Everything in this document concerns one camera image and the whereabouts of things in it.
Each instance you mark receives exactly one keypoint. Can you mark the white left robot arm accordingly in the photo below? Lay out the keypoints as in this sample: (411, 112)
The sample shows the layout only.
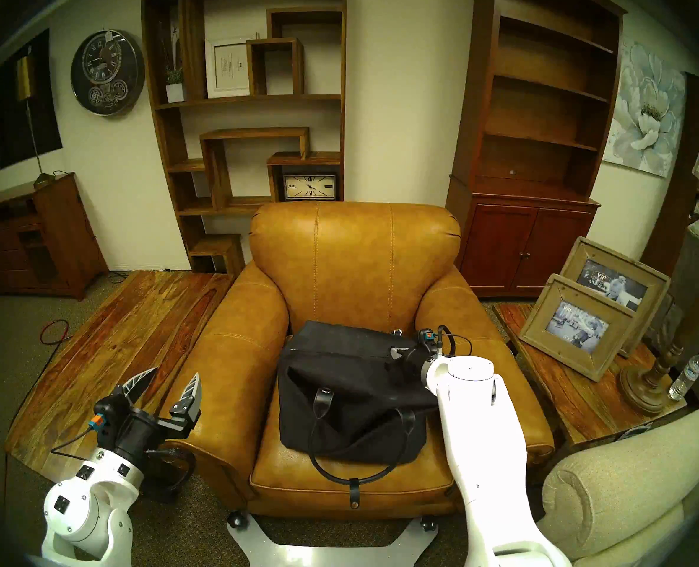
(83, 507)

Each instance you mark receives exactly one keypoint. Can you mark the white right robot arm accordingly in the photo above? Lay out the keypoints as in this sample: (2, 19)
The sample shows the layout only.
(485, 442)

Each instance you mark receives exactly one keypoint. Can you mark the small potted plant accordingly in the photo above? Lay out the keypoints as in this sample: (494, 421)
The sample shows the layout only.
(175, 93)

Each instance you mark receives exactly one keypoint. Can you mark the striped wood side table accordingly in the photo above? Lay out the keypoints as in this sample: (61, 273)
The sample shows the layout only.
(568, 400)

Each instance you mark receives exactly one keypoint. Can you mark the black caster wheel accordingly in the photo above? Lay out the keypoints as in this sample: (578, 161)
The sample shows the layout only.
(236, 520)
(427, 523)

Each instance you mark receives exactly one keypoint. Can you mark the grey upholstered chair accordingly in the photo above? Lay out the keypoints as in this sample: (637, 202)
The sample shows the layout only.
(692, 264)

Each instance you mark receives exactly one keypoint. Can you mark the gold shade table lamp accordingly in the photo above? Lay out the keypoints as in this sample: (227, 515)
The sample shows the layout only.
(25, 78)

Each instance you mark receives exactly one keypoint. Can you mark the tan leather armchair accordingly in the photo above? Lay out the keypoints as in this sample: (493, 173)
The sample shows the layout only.
(355, 258)

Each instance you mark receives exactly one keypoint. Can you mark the cherry wood bookcase hutch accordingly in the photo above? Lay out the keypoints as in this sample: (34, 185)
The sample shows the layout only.
(527, 247)

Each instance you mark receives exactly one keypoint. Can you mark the white flower painting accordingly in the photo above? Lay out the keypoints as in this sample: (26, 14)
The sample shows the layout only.
(642, 114)

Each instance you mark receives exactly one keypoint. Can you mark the turned wood lamp base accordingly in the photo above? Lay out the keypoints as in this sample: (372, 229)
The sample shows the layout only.
(645, 388)

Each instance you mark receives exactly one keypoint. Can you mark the white framed certificate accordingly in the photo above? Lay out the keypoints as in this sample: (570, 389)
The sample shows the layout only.
(229, 67)

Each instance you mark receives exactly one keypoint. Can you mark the beige upholstered armchair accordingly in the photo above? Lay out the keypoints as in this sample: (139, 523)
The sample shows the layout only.
(639, 471)

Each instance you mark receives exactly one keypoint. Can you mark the striped wood coffee table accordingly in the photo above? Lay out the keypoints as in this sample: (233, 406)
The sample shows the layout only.
(113, 353)

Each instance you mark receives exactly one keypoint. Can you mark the large rustic photo frame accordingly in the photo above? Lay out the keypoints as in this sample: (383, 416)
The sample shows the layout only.
(615, 282)

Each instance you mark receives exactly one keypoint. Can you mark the black zippered duffel bag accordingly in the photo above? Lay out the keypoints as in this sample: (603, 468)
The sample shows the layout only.
(349, 394)

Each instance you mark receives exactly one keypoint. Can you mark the rectangular mantel clock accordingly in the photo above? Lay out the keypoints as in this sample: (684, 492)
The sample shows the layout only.
(310, 188)

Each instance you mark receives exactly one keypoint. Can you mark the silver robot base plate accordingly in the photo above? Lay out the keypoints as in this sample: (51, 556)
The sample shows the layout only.
(332, 557)

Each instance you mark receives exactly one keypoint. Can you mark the small rustic photo frame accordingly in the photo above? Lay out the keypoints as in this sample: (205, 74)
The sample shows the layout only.
(577, 326)

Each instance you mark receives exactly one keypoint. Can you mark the round gear wall clock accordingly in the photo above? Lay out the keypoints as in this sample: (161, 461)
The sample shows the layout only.
(107, 72)

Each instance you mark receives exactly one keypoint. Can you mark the dark zebra wall canvas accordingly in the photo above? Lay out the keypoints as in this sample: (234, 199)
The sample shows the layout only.
(1, 123)

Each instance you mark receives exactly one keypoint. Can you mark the clear plastic water bottle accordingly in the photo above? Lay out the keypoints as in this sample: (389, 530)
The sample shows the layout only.
(686, 377)

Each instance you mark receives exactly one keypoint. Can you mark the dark wood media console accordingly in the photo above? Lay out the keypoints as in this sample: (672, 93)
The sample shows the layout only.
(63, 235)

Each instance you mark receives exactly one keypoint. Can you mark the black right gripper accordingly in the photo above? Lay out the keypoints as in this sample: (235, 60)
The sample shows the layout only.
(420, 356)

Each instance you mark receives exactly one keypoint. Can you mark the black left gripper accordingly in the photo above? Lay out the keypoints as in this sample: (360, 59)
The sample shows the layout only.
(137, 436)

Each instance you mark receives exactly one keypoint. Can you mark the open geometric wooden shelf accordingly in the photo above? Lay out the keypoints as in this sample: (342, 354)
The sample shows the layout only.
(215, 176)

